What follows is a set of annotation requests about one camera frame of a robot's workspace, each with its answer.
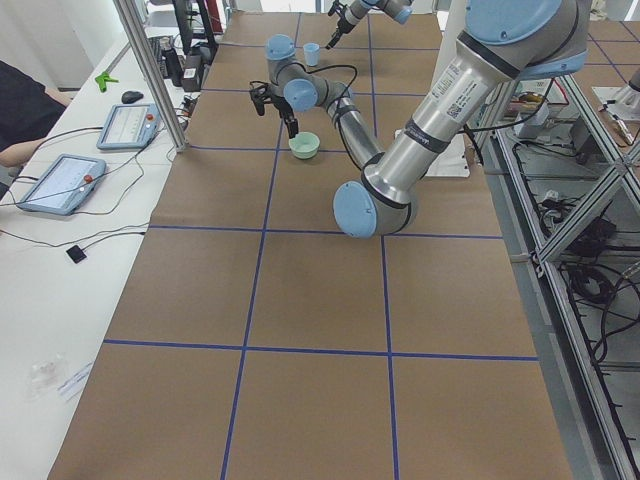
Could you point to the small black square pad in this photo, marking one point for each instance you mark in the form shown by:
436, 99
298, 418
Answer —
76, 254

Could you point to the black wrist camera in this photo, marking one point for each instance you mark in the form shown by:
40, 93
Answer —
260, 96

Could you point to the green clamp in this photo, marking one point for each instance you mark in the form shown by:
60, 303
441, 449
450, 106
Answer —
103, 80

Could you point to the black label printer box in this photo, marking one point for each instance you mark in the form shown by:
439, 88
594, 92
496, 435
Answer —
196, 67

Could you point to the near teach pendant tablet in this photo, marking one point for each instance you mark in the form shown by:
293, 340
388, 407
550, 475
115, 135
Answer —
64, 186

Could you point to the black water bottle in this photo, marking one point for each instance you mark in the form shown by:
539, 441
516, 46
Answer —
172, 61

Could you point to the mint green bowl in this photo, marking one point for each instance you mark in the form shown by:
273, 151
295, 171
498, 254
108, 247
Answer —
304, 145

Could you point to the light blue cup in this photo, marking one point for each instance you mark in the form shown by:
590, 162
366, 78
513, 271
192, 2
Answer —
311, 53

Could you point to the person in black shirt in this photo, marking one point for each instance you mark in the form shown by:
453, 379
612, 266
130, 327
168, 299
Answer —
29, 110

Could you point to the black computer mouse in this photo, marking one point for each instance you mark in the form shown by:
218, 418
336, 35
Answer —
131, 96

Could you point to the black computer monitor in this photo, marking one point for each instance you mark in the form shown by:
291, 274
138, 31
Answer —
196, 34

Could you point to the aluminium frame post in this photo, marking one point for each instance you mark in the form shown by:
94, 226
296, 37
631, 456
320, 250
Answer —
135, 32

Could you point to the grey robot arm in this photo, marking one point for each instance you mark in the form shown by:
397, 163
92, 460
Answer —
500, 41
350, 15

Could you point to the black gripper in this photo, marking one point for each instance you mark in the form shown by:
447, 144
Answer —
343, 23
285, 109

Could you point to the brown paper table mat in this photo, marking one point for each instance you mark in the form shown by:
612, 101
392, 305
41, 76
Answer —
253, 340

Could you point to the far teach pendant tablet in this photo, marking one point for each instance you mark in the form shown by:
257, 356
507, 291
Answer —
129, 126

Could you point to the aluminium frame rail structure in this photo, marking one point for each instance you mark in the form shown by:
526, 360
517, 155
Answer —
569, 202

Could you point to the clear plastic bag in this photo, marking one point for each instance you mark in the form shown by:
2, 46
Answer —
54, 375

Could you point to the teach pendant tablet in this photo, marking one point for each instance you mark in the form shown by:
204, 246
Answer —
129, 126
64, 186

